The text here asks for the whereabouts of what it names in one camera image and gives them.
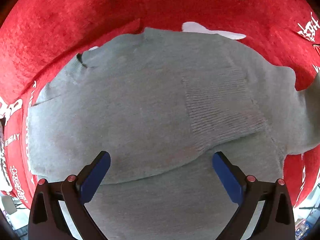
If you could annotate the red printed blanket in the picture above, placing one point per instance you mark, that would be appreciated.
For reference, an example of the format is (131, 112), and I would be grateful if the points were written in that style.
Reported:
(75, 12)

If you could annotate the grey knit sweater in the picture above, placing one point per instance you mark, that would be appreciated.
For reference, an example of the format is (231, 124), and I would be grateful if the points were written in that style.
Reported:
(140, 105)

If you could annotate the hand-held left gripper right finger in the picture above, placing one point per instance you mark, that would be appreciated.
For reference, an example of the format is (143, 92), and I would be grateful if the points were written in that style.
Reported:
(226, 175)

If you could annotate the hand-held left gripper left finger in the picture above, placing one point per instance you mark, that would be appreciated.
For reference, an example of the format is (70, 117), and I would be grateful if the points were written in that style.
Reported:
(96, 173)

